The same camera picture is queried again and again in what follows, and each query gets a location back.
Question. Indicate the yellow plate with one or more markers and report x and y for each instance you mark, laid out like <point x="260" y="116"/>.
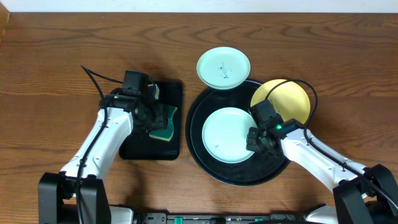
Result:
<point x="289" y="100"/>

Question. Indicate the green scouring sponge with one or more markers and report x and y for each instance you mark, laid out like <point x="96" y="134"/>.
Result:
<point x="167" y="133"/>

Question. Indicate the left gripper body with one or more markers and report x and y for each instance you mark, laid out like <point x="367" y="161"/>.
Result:
<point x="159" y="120"/>

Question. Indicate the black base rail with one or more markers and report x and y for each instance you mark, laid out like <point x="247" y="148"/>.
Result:
<point x="233" y="218"/>

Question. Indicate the black round tray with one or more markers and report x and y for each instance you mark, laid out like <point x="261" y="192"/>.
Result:
<point x="258" y="169"/>

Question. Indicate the light blue plate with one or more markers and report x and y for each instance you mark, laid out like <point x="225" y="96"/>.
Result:
<point x="223" y="68"/>
<point x="224" y="135"/>

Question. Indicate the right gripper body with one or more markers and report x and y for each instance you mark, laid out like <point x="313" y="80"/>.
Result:
<point x="255" y="142"/>

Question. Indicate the black rectangular tray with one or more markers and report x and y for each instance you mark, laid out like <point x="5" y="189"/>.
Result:
<point x="140" y="146"/>

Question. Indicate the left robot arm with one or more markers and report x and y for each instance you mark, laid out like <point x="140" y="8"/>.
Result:
<point x="77" y="194"/>

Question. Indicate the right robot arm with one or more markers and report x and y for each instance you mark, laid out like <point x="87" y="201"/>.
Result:
<point x="362" y="194"/>

